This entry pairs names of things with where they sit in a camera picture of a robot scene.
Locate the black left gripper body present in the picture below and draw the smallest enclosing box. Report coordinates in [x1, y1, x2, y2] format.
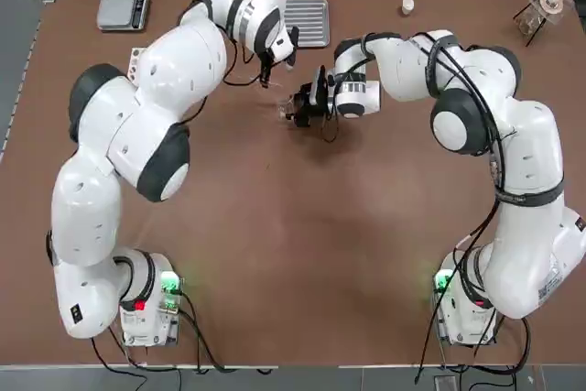
[258, 49, 277, 74]

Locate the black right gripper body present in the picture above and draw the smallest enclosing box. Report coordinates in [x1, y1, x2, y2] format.
[292, 82, 329, 129]

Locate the clear glass beaker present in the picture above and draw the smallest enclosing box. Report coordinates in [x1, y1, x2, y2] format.
[276, 92, 299, 122]

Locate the white test tube rack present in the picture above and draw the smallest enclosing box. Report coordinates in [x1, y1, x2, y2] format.
[127, 46, 148, 83]

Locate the silver ridged metal tray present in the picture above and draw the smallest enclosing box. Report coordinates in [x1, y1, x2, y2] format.
[283, 0, 331, 50]

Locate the silver digital scale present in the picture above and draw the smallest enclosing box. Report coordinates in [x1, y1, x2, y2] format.
[97, 0, 152, 34]

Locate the glass funnel on black stand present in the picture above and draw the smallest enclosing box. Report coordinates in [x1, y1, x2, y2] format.
[512, 0, 579, 47]

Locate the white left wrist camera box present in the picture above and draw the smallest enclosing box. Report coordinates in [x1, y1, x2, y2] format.
[269, 27, 301, 63]

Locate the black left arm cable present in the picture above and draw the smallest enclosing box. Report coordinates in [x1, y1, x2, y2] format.
[177, 0, 276, 126]

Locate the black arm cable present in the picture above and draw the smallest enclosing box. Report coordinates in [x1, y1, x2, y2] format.
[177, 0, 276, 126]
[320, 32, 521, 255]

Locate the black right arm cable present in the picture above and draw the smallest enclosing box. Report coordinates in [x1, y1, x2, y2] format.
[320, 32, 521, 255]

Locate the black base cable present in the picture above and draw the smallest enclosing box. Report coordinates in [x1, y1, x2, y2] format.
[414, 248, 532, 386]
[91, 289, 276, 374]

